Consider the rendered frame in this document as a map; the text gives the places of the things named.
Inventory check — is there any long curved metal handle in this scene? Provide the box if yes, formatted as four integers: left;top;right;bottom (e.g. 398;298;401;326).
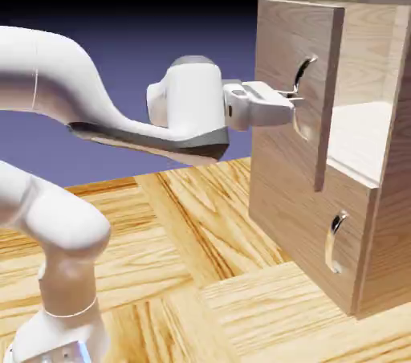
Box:
291;55;319;142

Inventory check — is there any large light wood door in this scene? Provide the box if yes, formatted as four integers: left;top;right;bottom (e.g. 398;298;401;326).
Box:
250;0;346;193

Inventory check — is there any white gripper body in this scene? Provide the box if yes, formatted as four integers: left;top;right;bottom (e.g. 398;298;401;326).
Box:
242;80;295;127

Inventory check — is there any light wood cabinet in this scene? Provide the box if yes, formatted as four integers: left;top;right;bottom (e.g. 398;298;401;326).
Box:
248;0;411;320

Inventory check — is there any small light wood door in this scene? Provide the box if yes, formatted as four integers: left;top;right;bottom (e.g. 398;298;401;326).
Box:
248;157;380;317

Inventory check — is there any short curved metal handle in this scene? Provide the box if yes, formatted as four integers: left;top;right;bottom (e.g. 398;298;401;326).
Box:
324;210;350;275

